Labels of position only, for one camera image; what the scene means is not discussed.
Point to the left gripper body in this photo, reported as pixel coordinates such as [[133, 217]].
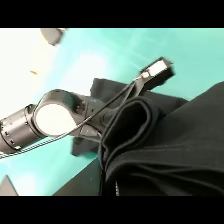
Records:
[[95, 115]]

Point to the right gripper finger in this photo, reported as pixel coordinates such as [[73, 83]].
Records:
[[88, 183]]

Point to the dark grey shirt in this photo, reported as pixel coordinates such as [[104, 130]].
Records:
[[173, 146]]

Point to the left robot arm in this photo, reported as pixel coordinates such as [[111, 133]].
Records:
[[50, 116]]

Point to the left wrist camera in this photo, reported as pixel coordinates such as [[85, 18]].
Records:
[[156, 71]]

